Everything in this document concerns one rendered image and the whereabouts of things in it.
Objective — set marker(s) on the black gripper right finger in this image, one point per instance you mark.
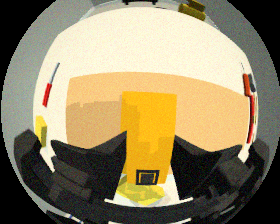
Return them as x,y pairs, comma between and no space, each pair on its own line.
191,165

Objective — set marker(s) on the tan wooden board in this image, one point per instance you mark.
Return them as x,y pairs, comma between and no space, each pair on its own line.
207,115

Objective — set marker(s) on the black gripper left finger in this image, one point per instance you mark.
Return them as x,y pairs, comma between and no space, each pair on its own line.
103,162

